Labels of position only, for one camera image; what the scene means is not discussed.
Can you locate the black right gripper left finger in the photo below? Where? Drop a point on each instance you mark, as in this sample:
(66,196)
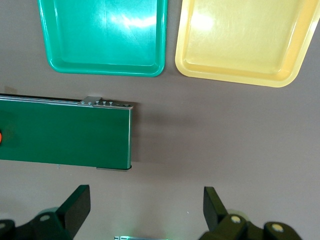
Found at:
(75,210)

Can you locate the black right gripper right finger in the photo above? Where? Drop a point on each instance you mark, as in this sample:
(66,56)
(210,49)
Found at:
(215,212)

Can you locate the orange cylinder white print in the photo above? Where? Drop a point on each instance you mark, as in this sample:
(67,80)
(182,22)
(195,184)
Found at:
(0,138)

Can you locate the green belt conveyor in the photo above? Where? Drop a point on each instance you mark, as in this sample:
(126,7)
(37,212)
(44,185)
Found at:
(62,132)

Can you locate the green plastic tray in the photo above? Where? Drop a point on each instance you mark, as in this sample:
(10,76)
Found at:
(100,37)

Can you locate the yellow plastic tray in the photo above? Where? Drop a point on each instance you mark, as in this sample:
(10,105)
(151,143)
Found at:
(237,37)

